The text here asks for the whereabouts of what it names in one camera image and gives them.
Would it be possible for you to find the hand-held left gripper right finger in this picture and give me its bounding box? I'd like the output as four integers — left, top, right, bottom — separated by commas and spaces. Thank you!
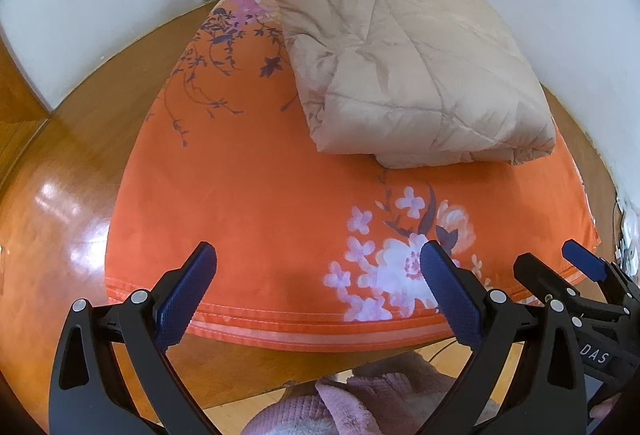
419, 240, 588, 435

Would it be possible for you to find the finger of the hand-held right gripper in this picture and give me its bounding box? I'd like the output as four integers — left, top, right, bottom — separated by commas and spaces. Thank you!
514, 252, 627, 332
561, 238, 640, 304

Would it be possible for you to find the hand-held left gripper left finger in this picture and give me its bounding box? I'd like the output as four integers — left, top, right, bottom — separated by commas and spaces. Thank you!
47, 241, 218, 435

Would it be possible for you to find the beige quilt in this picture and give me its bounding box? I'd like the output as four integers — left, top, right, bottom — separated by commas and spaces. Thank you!
272, 0, 558, 170

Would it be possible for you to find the person's right hand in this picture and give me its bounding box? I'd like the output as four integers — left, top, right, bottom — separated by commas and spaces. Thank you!
590, 397, 621, 422

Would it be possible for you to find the orange floral cloth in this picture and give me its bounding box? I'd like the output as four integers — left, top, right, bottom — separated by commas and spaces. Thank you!
103, 0, 601, 353

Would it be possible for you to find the person's pink fleece clothing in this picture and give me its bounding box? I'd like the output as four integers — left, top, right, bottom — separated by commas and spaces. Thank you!
240, 352, 473, 435

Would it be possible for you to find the wooden furniture panel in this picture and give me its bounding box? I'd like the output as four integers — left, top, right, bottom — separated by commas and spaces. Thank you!
0, 32, 53, 176

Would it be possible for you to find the thin dark cable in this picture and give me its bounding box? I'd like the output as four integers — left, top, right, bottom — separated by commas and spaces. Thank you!
425, 337, 473, 363

